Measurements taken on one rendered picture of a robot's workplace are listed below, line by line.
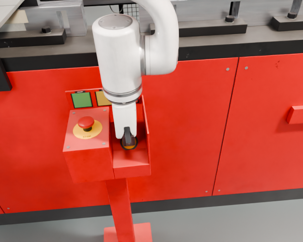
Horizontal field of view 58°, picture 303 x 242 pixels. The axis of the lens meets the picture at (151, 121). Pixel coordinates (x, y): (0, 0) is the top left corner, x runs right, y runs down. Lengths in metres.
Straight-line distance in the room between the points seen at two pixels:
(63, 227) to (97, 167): 0.81
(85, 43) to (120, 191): 0.46
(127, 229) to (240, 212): 0.65
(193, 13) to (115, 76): 0.47
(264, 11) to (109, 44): 0.63
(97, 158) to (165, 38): 0.33
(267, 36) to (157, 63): 0.50
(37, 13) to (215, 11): 0.55
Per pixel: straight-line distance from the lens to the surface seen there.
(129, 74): 0.53
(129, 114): 0.59
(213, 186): 1.34
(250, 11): 1.00
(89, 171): 0.71
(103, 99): 0.75
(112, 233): 1.27
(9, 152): 1.16
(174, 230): 1.40
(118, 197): 0.89
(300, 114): 1.13
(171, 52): 0.51
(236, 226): 1.45
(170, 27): 0.49
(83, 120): 0.68
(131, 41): 0.50
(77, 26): 0.94
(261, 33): 0.97
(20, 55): 0.89
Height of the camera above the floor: 1.24
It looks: 40 degrees down
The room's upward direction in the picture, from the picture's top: 2 degrees counter-clockwise
